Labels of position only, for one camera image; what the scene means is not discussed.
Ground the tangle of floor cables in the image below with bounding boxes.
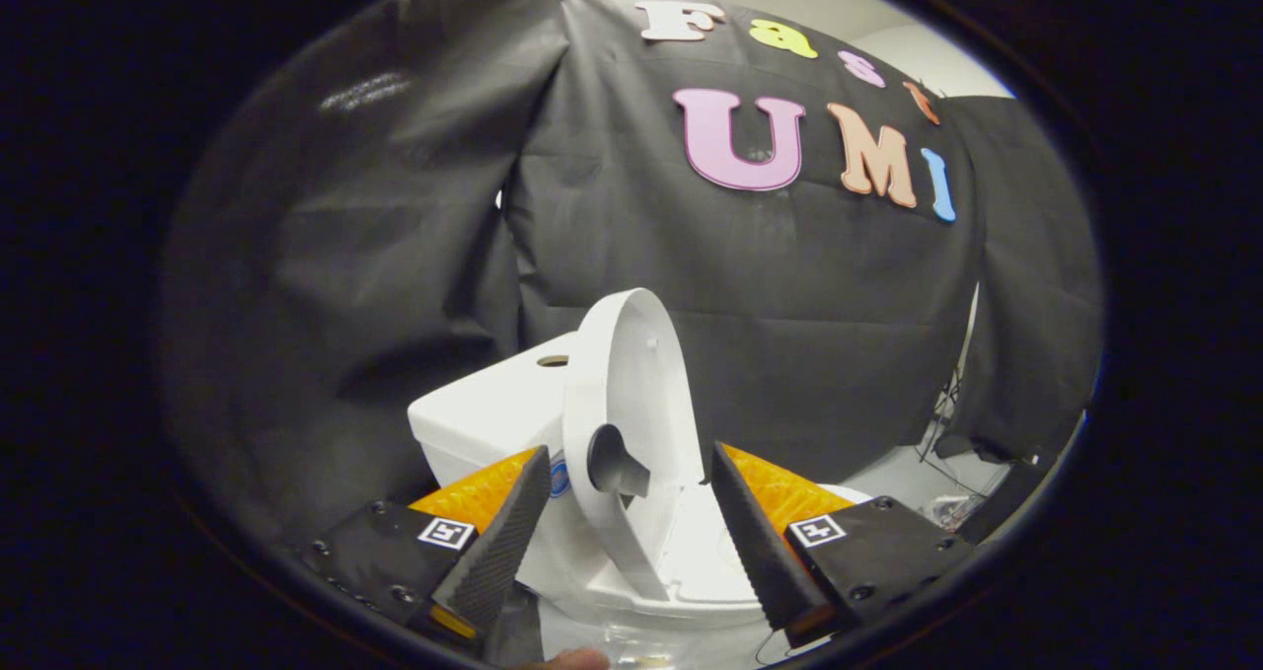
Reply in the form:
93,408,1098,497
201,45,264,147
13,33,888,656
918,369,988,533

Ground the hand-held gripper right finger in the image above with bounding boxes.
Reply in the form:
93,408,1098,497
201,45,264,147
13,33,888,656
710,441,978,649

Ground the black box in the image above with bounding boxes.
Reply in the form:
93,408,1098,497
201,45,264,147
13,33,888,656
957,453,1047,545

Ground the black backdrop cloth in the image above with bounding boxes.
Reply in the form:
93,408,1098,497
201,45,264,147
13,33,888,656
158,0,1104,553

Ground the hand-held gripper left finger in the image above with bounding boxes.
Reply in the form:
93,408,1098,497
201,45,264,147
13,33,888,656
301,445,554,656

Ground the white toilet lid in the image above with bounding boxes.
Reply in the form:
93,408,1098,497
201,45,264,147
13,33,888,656
562,288,706,602

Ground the white toilet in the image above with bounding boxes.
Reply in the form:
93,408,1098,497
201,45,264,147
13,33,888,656
408,332,874,641

